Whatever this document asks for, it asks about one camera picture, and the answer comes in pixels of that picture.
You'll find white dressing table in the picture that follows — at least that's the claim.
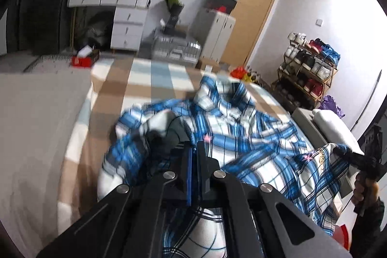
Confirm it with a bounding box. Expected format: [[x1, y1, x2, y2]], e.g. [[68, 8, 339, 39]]
[[67, 0, 152, 52]]

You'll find purple bag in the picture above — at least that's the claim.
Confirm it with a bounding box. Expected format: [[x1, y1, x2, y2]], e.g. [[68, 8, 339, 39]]
[[320, 96, 345, 118]]

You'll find red open shoe box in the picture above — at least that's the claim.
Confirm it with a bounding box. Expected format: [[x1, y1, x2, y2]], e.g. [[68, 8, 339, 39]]
[[71, 46, 101, 68]]

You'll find wooden door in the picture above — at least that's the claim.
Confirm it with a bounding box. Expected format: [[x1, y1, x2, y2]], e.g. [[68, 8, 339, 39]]
[[222, 0, 286, 66]]

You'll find person's right forearm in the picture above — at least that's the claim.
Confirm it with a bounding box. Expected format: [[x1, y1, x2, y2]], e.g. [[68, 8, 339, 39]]
[[350, 197, 386, 258]]

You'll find silver suitcase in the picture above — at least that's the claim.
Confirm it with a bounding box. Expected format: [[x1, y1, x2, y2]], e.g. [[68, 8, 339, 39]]
[[149, 30, 202, 65]]

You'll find flower bouquet in black wrap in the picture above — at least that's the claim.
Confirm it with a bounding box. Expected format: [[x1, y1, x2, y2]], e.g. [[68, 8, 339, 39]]
[[164, 0, 185, 26]]

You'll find blue plaid shirt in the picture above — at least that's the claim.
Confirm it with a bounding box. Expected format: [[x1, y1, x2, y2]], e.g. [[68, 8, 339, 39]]
[[98, 75, 353, 258]]

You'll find red plastic object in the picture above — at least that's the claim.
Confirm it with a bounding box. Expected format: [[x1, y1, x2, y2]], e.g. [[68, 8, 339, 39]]
[[333, 223, 351, 249]]

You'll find orange plastic bag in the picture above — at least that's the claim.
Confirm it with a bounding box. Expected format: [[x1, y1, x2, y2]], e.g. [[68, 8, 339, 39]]
[[230, 66, 253, 81]]

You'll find white pillow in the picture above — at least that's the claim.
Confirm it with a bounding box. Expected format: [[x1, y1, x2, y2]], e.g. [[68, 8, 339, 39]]
[[313, 108, 365, 156]]

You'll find checked bed blanket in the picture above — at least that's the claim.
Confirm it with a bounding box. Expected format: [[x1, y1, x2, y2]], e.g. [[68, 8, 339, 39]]
[[56, 57, 345, 258]]

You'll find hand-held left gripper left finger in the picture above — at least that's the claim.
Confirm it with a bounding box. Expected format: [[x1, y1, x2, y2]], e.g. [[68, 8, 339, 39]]
[[36, 141, 194, 258]]

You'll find person's right hand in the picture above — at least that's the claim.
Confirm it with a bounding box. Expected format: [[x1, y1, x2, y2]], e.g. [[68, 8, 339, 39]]
[[352, 169, 380, 205]]

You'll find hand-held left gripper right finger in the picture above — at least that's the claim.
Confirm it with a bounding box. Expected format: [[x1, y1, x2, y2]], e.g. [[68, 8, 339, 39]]
[[192, 140, 353, 258]]

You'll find thin grey pole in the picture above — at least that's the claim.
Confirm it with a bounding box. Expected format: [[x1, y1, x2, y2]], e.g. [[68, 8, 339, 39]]
[[352, 71, 382, 132]]

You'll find dark bag under dressing table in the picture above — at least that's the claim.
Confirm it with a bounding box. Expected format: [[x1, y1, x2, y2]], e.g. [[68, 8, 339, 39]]
[[75, 12, 114, 51]]

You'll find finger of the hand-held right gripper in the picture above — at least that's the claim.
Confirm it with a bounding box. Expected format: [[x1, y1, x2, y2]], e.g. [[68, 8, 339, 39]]
[[333, 146, 364, 165]]

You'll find closed cardboard box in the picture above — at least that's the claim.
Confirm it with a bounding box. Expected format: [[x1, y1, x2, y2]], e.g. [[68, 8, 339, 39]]
[[196, 58, 223, 73]]

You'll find wooden shoe rack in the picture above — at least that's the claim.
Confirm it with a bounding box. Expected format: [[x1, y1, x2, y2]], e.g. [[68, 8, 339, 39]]
[[283, 32, 341, 97], [272, 37, 338, 109]]

